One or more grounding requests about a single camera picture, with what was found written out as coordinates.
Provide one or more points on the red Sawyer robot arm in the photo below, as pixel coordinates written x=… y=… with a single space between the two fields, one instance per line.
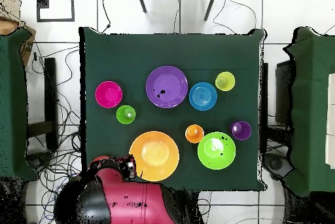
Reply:
x=130 y=203

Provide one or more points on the large yellow-orange bowl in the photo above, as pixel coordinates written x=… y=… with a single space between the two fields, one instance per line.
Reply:
x=154 y=153

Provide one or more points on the green cup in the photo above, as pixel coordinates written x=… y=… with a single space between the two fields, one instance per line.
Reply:
x=125 y=114

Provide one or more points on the orange cup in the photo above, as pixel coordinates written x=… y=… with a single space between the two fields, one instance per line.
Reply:
x=194 y=133

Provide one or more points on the pink bowl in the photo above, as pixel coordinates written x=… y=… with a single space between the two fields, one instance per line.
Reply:
x=108 y=94

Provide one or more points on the green bowl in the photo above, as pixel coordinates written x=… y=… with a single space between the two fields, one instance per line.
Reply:
x=209 y=156

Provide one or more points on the dark grey stand base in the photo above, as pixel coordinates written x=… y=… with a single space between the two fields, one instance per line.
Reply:
x=276 y=164
x=39 y=159

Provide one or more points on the purple bowl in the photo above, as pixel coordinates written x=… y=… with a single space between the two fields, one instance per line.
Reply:
x=170 y=82

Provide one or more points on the blue bowl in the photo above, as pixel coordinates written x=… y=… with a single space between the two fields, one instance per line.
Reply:
x=202 y=96

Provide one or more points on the black floor beam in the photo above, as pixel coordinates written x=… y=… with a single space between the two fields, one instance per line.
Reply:
x=50 y=90

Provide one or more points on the dark green tablecloth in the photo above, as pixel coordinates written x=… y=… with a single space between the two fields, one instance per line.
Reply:
x=130 y=56

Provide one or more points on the purple cup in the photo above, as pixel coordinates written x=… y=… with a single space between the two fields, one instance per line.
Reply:
x=242 y=131

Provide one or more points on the yellow cup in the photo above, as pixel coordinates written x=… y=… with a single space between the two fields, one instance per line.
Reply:
x=225 y=81

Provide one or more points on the green side table cloth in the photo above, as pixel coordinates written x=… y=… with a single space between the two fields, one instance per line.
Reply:
x=13 y=103
x=308 y=116

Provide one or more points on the black box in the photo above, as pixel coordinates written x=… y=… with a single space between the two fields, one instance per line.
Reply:
x=284 y=93

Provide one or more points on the cardboard box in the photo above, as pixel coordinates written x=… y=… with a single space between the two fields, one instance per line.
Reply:
x=7 y=26

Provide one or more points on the black rectangular frame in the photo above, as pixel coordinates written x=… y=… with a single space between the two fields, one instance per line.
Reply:
x=55 y=20

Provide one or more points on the black camera tripod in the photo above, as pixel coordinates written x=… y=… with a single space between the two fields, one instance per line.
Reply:
x=141 y=1

